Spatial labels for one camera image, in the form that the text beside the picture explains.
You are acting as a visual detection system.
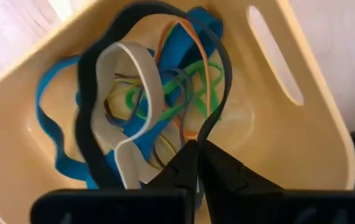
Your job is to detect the orange thin rubber band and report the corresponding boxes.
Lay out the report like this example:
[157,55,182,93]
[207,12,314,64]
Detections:
[154,20,212,141]

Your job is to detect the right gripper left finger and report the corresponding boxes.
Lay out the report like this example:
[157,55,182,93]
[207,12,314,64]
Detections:
[30,140,200,224]

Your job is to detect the yellow plastic bin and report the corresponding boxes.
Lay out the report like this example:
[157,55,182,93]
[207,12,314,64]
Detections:
[0,0,355,224]

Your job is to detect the large blue rubber band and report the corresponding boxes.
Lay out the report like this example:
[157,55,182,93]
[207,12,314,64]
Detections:
[35,55,100,190]

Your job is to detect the black wide rubber band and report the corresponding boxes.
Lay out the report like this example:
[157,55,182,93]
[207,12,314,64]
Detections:
[74,1,233,190]

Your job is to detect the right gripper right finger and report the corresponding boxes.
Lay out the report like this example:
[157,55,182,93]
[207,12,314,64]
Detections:
[199,141,355,224]

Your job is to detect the yellow thin rubber band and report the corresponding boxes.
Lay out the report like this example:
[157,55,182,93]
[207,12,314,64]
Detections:
[105,77,178,156]

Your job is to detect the small blue rubber band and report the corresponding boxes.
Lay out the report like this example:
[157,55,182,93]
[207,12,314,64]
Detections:
[127,6,224,162]

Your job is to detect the green rubber band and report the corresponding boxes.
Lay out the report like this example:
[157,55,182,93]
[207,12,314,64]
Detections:
[192,88,223,119]
[124,60,224,123]

